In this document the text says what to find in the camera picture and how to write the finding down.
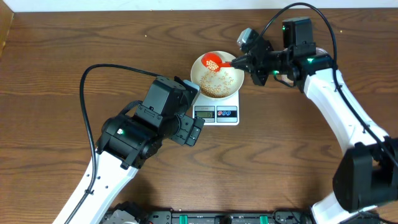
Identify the pile of soybeans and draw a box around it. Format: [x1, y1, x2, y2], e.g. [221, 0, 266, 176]
[199, 69, 241, 98]

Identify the cream ceramic bowl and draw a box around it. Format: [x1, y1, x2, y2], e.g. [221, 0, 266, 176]
[190, 55, 244, 100]

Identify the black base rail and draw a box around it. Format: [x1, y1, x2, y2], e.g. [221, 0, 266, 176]
[102, 201, 315, 224]

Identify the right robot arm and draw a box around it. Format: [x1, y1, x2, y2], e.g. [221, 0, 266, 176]
[231, 17, 397, 223]

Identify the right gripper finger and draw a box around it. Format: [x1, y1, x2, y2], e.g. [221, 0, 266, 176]
[231, 53, 252, 65]
[231, 62, 252, 73]

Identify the red plastic measuring scoop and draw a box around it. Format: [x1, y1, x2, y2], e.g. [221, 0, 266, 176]
[201, 52, 231, 72]

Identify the clear plastic container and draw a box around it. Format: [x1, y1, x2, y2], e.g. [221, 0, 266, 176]
[315, 47, 331, 58]

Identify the white digital kitchen scale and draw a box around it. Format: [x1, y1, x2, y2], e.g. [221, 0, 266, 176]
[193, 92, 240, 126]

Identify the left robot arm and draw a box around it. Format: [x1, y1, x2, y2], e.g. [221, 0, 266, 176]
[54, 76, 204, 223]

